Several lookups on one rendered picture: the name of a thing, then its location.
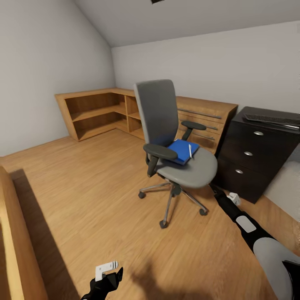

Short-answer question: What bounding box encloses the keyboard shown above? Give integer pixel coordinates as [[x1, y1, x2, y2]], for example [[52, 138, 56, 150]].
[[244, 114, 300, 126]]

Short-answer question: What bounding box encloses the notebook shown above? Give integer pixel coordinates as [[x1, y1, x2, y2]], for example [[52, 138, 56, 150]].
[[189, 124, 300, 152]]

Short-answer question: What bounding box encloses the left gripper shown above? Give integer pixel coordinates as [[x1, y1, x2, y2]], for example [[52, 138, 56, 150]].
[[90, 267, 123, 300]]

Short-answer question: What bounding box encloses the folder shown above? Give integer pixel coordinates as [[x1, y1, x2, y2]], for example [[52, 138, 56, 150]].
[[167, 139, 199, 165]]

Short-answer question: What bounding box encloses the swivel chair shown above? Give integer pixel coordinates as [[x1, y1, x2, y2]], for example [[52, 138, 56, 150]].
[[131, 79, 218, 229]]

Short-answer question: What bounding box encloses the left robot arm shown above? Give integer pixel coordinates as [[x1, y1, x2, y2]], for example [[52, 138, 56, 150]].
[[80, 261, 123, 300]]

